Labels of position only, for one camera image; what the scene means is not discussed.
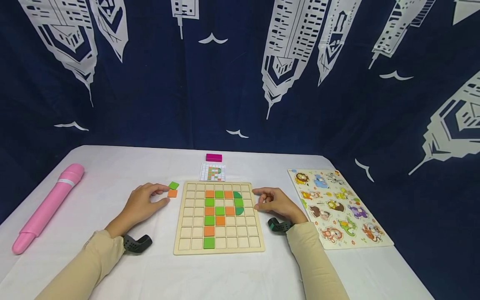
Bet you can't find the person's right hand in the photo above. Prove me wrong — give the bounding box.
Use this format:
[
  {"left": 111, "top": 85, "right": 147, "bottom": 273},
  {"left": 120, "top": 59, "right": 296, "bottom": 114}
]
[{"left": 252, "top": 187, "right": 309, "bottom": 225}]

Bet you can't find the person's left hand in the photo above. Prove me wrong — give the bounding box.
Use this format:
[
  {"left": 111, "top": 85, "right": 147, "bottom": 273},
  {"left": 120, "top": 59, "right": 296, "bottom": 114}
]
[{"left": 105, "top": 182, "right": 171, "bottom": 239}]

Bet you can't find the black wrist band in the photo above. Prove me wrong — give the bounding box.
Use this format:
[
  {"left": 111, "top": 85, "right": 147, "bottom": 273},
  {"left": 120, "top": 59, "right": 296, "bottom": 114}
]
[
  {"left": 122, "top": 234, "right": 153, "bottom": 254},
  {"left": 267, "top": 217, "right": 294, "bottom": 233}
]

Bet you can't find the wooden grid puzzle board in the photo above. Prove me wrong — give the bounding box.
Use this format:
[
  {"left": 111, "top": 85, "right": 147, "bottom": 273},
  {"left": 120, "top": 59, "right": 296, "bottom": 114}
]
[{"left": 173, "top": 181, "right": 266, "bottom": 255}]

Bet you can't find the pattern of orange green tiles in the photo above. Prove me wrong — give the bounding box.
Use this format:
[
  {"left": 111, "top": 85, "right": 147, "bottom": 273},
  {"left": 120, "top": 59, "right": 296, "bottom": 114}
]
[{"left": 203, "top": 190, "right": 245, "bottom": 250}]

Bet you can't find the white pattern card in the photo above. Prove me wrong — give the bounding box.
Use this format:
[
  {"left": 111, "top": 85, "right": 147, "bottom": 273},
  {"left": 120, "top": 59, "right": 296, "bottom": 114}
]
[{"left": 199, "top": 162, "right": 227, "bottom": 182}]

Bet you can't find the set of animal puzzle pieces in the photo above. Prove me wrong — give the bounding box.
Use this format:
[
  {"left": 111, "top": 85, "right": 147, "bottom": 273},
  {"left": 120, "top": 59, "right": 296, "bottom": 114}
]
[{"left": 292, "top": 171, "right": 385, "bottom": 244}]

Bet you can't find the animal peg puzzle board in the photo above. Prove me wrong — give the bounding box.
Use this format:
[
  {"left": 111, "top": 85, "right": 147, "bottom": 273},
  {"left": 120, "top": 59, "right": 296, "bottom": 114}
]
[{"left": 287, "top": 168, "right": 395, "bottom": 250}]

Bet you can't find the pink plastic cylinder tool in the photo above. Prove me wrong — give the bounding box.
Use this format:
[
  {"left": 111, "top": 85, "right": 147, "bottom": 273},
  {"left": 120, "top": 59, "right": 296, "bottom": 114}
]
[{"left": 11, "top": 163, "right": 85, "bottom": 255}]

